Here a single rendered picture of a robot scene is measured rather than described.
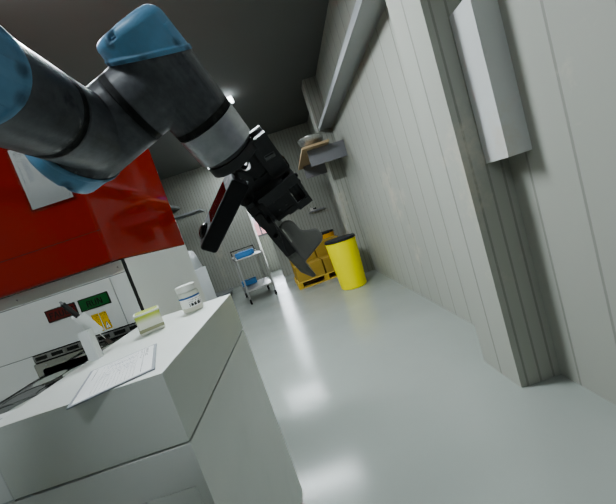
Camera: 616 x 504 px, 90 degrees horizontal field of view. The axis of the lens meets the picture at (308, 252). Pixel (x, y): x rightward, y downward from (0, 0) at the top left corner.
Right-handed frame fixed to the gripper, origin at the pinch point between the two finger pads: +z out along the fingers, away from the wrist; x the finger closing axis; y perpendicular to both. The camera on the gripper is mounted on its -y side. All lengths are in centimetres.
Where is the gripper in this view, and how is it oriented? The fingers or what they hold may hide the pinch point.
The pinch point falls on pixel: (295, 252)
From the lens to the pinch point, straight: 52.6
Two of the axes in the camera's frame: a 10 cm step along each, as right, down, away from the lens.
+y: 8.0, -5.9, -0.7
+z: 4.8, 5.8, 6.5
